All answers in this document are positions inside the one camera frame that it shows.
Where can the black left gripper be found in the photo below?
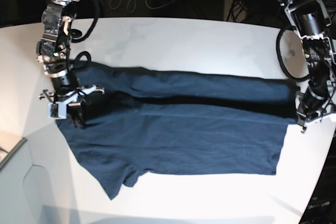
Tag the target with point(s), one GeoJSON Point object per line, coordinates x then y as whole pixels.
{"type": "Point", "coordinates": [315, 104]}

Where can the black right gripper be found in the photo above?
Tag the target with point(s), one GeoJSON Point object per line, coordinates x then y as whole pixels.
{"type": "Point", "coordinates": [63, 82]}

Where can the dark navy t-shirt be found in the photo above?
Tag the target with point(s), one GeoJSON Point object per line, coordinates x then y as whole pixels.
{"type": "Point", "coordinates": [178, 123]}

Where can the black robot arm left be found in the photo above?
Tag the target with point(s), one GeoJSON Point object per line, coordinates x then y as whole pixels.
{"type": "Point", "coordinates": [311, 22]}

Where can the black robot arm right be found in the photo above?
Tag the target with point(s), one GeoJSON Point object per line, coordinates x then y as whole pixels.
{"type": "Point", "coordinates": [53, 52]}

